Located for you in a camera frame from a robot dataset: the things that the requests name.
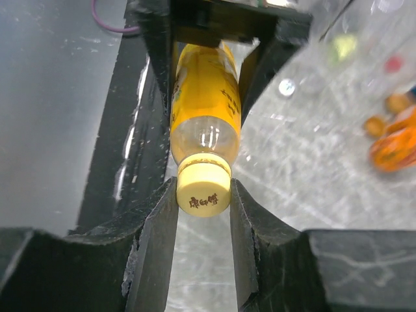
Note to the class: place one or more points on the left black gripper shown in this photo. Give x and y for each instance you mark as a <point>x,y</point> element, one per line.
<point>281,27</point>

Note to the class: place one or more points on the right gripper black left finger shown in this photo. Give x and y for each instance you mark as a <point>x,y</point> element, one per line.
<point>121,265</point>

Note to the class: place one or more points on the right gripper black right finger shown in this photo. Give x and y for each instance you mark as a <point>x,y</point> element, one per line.
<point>278,268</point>

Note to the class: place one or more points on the white blue bottle cap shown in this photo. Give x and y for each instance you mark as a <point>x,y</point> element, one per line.
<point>287,87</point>

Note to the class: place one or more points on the yellow juice bottle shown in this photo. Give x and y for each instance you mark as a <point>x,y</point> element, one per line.
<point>206,105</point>

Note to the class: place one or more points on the yellow juice bottle cap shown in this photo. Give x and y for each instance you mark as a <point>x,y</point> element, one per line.
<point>203,185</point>

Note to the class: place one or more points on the tall orange bottle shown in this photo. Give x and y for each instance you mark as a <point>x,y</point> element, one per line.
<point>394,152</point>

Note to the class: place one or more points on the red bottle cap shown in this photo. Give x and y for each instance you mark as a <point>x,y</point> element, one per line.
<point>393,64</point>

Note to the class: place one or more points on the short orange bottle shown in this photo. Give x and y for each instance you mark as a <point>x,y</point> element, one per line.
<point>403,120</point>

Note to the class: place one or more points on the lime green block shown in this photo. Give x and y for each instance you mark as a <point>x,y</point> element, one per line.
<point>343,45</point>

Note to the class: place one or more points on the orange cap front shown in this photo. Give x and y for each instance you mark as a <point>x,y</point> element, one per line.
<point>375,126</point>

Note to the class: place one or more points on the orange cap near bottles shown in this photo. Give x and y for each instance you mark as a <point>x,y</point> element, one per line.
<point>397,103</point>

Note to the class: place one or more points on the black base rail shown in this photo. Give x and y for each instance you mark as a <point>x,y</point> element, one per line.
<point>132,146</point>

